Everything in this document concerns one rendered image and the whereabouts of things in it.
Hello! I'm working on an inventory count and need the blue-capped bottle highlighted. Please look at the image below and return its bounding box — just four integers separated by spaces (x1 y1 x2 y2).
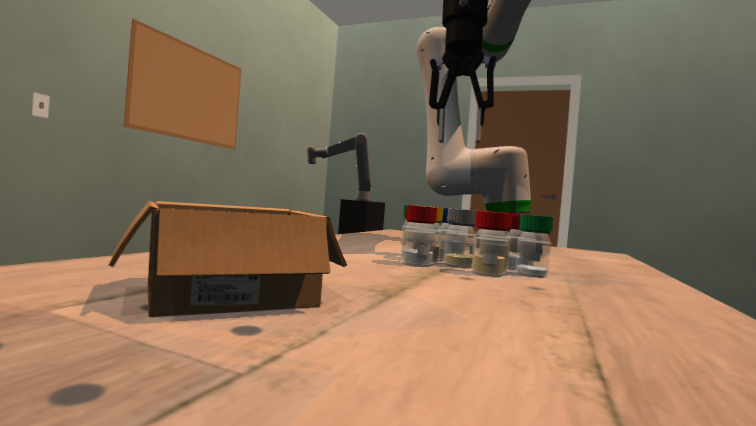
440 208 451 261

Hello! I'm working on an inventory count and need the bottle with yellow cap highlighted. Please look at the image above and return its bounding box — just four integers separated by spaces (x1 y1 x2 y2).
432 207 443 263

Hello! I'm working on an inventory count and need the bottle with grey cap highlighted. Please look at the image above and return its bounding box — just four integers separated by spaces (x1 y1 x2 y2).
443 208 477 268

